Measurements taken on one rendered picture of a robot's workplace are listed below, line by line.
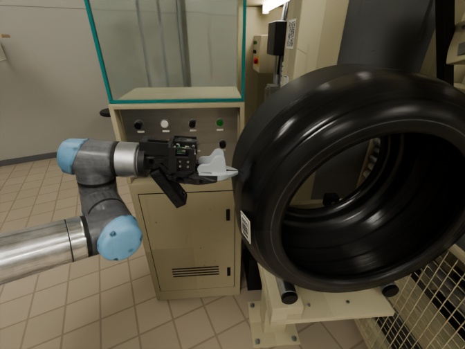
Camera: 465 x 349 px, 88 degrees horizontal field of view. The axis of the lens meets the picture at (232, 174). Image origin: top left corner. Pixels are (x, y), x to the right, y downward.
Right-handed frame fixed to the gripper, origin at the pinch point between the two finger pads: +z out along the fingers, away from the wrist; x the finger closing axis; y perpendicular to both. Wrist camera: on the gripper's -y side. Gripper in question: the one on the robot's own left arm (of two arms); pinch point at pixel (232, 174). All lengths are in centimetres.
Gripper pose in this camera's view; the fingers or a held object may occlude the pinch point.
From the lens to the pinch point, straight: 55.0
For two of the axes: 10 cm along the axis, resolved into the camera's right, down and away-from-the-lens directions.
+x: -0.7, -4.9, 8.7
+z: 9.9, 0.6, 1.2
